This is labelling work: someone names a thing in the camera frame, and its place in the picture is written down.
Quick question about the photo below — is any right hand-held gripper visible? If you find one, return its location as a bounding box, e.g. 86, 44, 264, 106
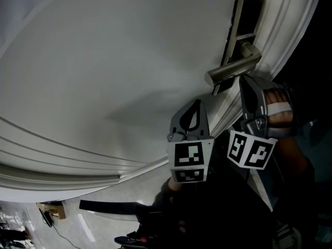
227, 74, 298, 170

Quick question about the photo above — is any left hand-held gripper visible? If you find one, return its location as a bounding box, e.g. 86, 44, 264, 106
167, 99, 216, 184

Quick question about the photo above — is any black silver door lock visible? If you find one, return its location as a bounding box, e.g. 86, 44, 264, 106
212, 0, 267, 96

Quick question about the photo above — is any person's right forearm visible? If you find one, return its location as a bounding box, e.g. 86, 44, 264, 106
269, 135, 312, 191

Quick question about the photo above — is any person's left forearm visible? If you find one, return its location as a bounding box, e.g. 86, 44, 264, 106
155, 176, 184, 210

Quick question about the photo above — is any white panelled door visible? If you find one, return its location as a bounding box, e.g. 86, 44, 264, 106
0, 0, 324, 204

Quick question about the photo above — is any person's right hand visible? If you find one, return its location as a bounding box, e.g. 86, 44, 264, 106
265, 89, 295, 126

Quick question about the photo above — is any person's dark clothing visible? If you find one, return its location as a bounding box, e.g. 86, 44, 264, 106
134, 136, 321, 249

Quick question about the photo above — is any black red device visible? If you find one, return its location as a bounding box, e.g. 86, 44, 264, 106
114, 231, 159, 249

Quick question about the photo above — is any small wooden block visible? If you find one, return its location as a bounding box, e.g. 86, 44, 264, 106
36, 202, 67, 220

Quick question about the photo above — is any silver door handle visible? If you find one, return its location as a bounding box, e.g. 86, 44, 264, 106
206, 41, 262, 86

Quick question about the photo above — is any black strap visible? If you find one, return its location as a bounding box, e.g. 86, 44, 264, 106
78, 199, 163, 218

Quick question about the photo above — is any thin black cable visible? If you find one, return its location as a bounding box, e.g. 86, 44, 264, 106
41, 211, 81, 249

